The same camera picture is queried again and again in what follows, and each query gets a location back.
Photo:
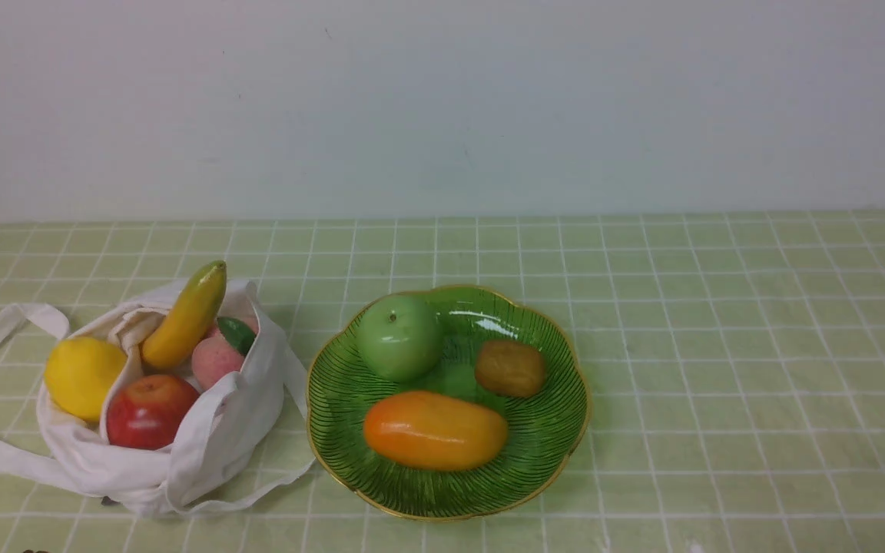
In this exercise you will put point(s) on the yellow banana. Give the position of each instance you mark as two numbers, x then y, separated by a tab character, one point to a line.
188	320

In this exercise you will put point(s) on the green glass fruit plate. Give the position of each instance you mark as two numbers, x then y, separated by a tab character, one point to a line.
544	430

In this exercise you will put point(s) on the green apple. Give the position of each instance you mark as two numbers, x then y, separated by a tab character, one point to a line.
400	337

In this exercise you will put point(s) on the brown kiwi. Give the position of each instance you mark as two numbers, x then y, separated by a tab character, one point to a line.
510	368

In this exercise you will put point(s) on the orange mango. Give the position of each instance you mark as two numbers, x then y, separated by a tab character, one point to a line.
431	431

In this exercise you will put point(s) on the pink peach with leaf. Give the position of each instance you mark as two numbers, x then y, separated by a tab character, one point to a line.
223	350

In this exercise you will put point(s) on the red apple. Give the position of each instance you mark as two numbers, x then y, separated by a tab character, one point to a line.
148	413

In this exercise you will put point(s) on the yellow lemon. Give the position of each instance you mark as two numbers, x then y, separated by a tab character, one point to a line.
79	373

